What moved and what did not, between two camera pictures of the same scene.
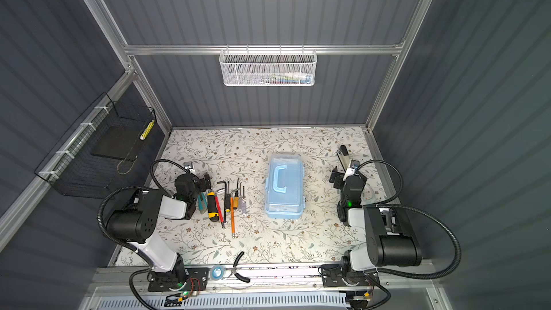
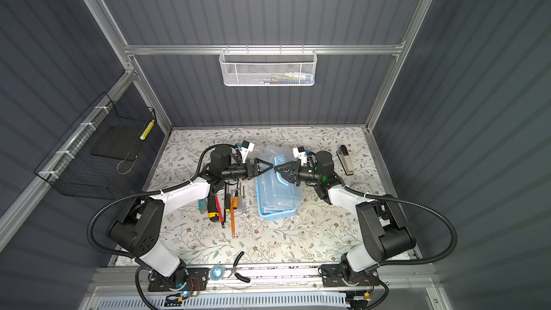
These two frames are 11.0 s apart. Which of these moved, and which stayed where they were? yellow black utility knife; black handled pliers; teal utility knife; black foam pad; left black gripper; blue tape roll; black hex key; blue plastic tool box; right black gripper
Moved: left black gripper; blue plastic tool box; right black gripper
Stayed: black hex key; yellow black utility knife; black foam pad; black handled pliers; teal utility knife; blue tape roll
